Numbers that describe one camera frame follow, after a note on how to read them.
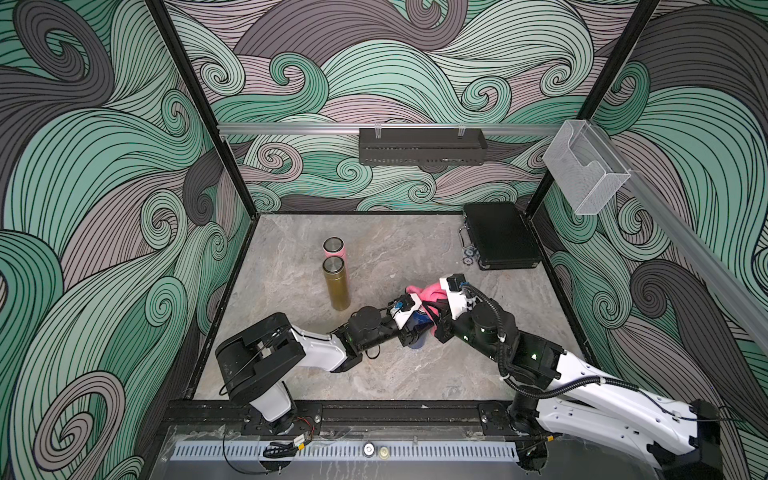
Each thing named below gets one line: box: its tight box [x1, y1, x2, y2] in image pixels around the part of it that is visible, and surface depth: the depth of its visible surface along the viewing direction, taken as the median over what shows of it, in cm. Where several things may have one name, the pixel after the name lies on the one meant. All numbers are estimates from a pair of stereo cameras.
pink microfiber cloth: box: [405, 281, 448, 316], surface depth 69 cm
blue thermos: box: [406, 310, 435, 349], surface depth 71 cm
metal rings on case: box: [458, 225, 475, 266], surface depth 112 cm
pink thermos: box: [322, 236, 348, 267], surface depth 85 cm
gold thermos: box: [322, 256, 351, 311], surface depth 81 cm
